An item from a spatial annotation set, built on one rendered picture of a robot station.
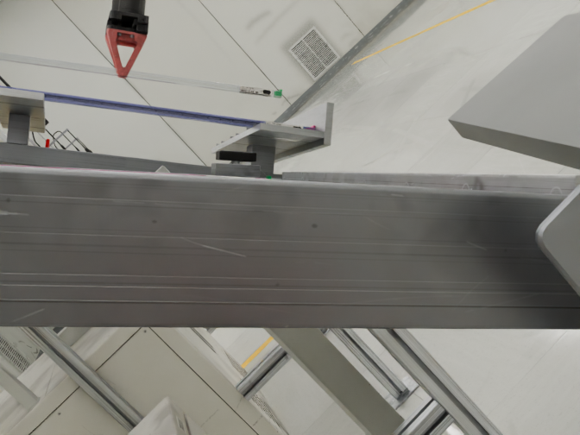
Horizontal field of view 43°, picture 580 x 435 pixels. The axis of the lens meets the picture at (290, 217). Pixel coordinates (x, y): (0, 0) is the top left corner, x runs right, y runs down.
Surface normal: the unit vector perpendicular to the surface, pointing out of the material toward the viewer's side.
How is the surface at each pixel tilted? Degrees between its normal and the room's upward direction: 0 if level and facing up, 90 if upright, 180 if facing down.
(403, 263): 90
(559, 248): 90
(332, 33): 90
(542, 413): 0
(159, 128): 90
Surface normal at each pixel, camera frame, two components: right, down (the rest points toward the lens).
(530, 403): -0.66, -0.72
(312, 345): 0.31, -0.02
